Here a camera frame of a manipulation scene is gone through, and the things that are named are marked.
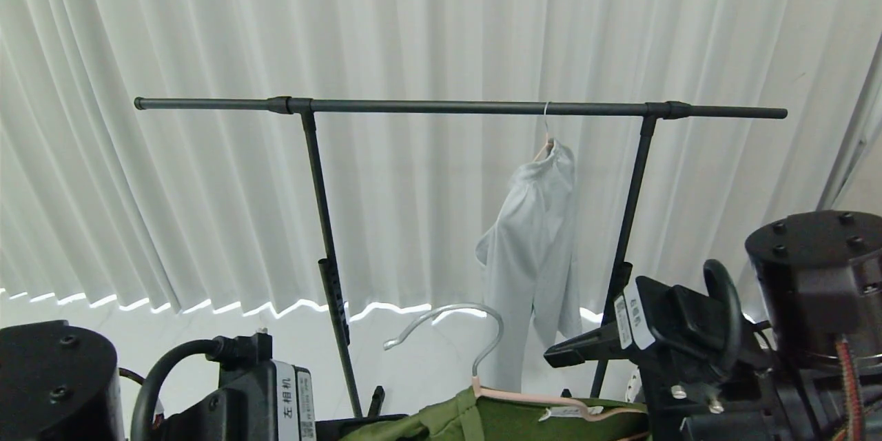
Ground black clothes rack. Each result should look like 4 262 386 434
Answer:
134 96 788 421

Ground pink clothes hanger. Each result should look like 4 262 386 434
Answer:
534 102 556 161
384 302 650 441

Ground white curtain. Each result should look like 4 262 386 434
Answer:
0 0 882 325

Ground green garment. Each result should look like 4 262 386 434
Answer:
341 386 652 441

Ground pale grey shorts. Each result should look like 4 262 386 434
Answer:
475 141 584 393

